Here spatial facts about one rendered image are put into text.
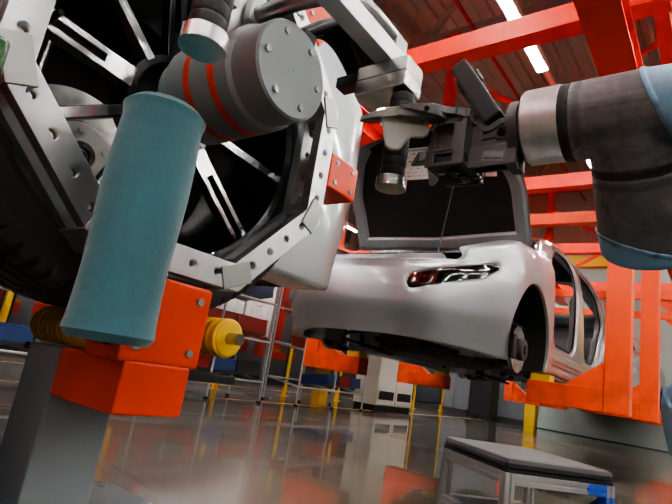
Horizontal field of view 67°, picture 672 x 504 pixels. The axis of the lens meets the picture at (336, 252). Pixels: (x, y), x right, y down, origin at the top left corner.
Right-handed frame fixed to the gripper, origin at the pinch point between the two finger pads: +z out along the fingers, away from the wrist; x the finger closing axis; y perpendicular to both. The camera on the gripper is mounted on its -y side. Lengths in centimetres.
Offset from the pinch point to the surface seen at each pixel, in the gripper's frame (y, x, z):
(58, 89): -16, -18, 75
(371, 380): 34, 693, 436
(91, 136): -7, -10, 71
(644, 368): -20, 542, 24
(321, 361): 24, 350, 279
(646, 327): -61, 542, 23
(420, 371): 13, 544, 270
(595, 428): 60, 1286, 197
